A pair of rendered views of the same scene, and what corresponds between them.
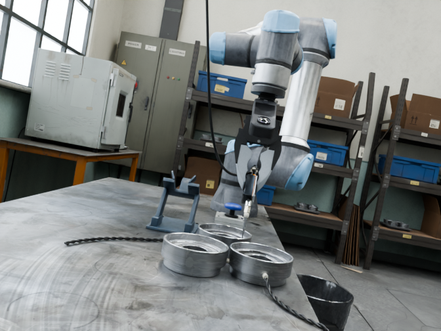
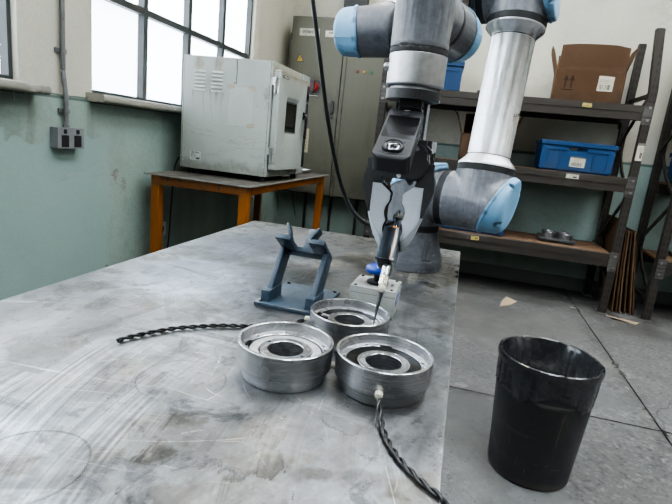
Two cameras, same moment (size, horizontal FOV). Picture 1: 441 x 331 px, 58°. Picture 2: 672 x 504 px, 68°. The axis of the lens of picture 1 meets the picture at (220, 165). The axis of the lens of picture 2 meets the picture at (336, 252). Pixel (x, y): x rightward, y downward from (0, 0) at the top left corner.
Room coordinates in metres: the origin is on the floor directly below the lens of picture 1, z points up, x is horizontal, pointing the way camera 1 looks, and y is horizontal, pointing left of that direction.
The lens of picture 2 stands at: (0.13, -0.13, 1.06)
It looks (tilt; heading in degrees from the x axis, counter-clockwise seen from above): 13 degrees down; 12
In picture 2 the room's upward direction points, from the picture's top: 6 degrees clockwise
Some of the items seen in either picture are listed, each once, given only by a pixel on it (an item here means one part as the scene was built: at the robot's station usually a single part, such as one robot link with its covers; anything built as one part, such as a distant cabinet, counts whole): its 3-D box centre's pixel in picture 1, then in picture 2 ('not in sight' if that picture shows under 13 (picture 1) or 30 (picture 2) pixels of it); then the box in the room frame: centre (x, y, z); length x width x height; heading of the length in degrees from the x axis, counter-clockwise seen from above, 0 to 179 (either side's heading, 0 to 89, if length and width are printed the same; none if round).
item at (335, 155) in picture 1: (317, 152); (572, 157); (4.34, -1.02, 1.11); 0.52 x 0.38 x 0.22; 88
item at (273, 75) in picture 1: (269, 79); (413, 75); (0.82, -0.07, 1.15); 0.08 x 0.08 x 0.05
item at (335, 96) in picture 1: (327, 98); (587, 77); (4.31, -1.00, 1.70); 0.56 x 0.36 x 0.39; 83
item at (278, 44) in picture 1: (277, 41); (425, 11); (0.83, -0.07, 1.23); 0.09 x 0.08 x 0.11; 162
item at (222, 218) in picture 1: (230, 224); (376, 294); (0.89, -0.05, 0.82); 0.08 x 0.07 x 0.05; 178
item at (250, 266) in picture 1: (259, 263); (382, 369); (0.64, -0.09, 0.82); 0.10 x 0.10 x 0.04
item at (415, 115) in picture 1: (418, 115); not in sight; (4.30, -2.00, 1.69); 0.59 x 0.41 x 0.38; 93
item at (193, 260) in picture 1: (194, 254); (284, 355); (0.62, 0.02, 0.82); 0.10 x 0.10 x 0.04
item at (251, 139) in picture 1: (262, 118); (408, 138); (0.83, -0.07, 1.07); 0.09 x 0.08 x 0.12; 176
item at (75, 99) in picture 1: (88, 106); (252, 122); (3.07, 1.09, 1.10); 0.62 x 0.61 x 0.65; 178
